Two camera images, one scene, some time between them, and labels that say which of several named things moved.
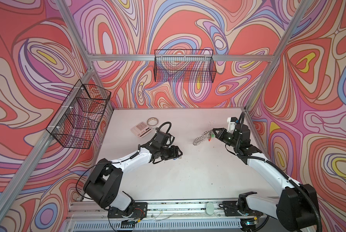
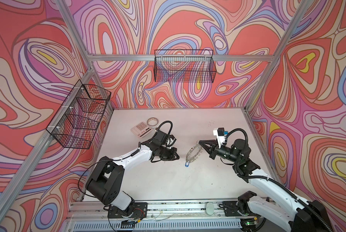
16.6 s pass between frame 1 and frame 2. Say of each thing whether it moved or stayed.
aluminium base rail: stayed
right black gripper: moved
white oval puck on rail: stayed
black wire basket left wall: stayed
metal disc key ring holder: moved
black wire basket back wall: stayed
